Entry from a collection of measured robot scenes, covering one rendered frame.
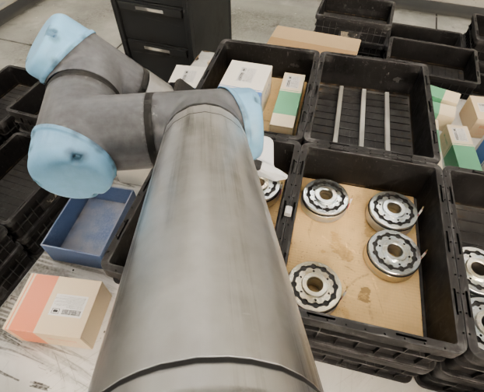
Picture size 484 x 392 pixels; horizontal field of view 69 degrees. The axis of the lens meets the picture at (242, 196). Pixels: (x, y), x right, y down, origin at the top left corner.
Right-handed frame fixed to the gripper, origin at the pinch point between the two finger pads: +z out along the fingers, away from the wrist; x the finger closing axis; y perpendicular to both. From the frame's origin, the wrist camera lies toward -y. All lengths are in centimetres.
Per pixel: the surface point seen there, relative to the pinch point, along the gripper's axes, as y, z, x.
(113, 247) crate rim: -16.6, -10.1, 19.3
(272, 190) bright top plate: 5.0, 17.7, 10.8
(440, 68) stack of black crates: 109, 122, 16
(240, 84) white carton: 33.4, 12.9, 27.5
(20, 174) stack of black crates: 1, -5, 129
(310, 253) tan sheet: -7.2, 22.3, 0.4
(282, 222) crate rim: -3.8, 10.8, 0.3
